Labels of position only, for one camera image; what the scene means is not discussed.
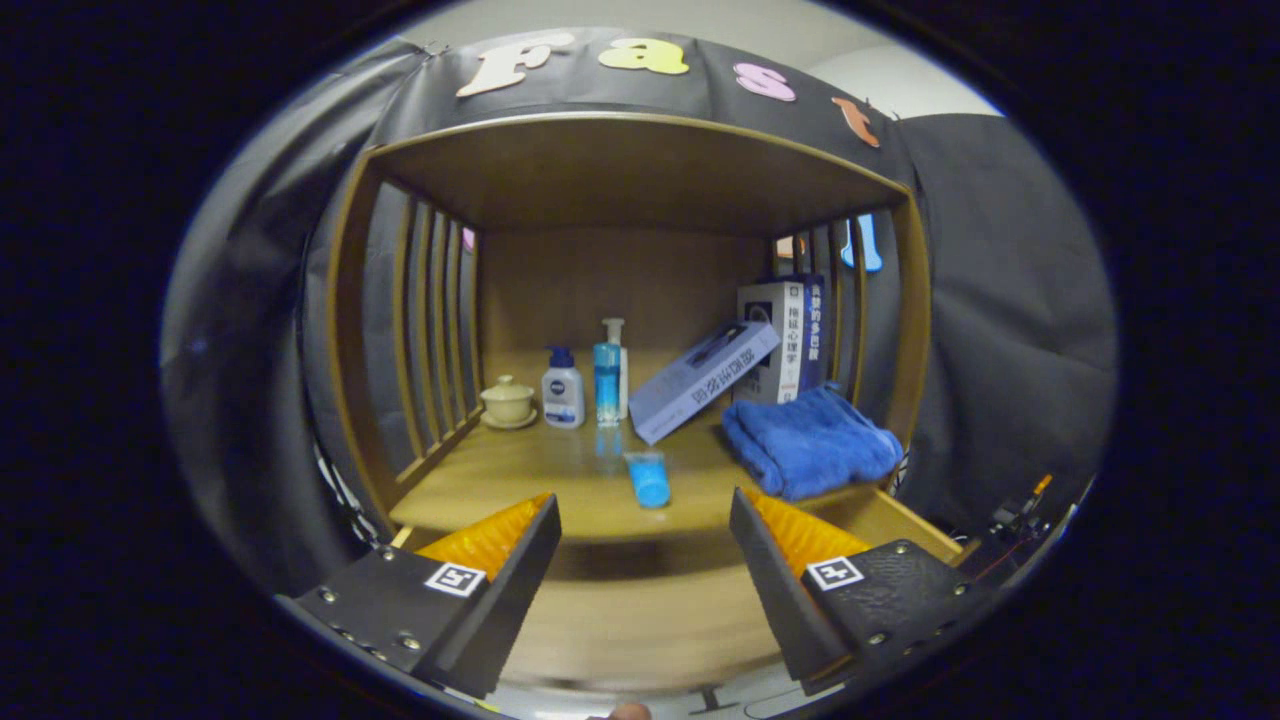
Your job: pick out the white bottle with blue cap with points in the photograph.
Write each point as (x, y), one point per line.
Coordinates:
(563, 395)

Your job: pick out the lilac leaning book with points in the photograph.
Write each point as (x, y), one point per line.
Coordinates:
(700, 385)

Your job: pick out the white pump bottle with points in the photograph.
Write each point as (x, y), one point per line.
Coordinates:
(612, 330)

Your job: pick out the dark blue upright book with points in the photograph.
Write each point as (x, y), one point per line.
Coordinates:
(814, 330)

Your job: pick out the white upright book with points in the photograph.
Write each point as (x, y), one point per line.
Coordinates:
(785, 330)

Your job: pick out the black light stand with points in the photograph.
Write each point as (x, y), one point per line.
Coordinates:
(335, 490)

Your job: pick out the wooden countertop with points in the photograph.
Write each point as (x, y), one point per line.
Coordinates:
(540, 470)

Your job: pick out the wooden cabinet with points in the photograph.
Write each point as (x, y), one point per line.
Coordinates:
(620, 280)

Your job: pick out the black and orange tool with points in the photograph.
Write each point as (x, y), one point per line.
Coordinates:
(1015, 520)

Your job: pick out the blue and white tube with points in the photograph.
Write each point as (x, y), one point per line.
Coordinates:
(648, 480)

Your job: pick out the black backdrop cloth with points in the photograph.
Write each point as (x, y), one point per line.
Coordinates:
(1000, 330)

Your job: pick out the blue folded towel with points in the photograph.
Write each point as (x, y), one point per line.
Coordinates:
(810, 445)

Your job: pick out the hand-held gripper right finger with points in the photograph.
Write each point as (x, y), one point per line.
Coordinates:
(775, 600)

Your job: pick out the clear blue bottle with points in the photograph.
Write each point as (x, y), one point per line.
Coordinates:
(606, 385)

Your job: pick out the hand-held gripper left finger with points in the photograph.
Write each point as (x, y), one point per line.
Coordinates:
(505, 610)

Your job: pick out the beige lidded teacup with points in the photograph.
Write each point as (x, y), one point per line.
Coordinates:
(508, 403)

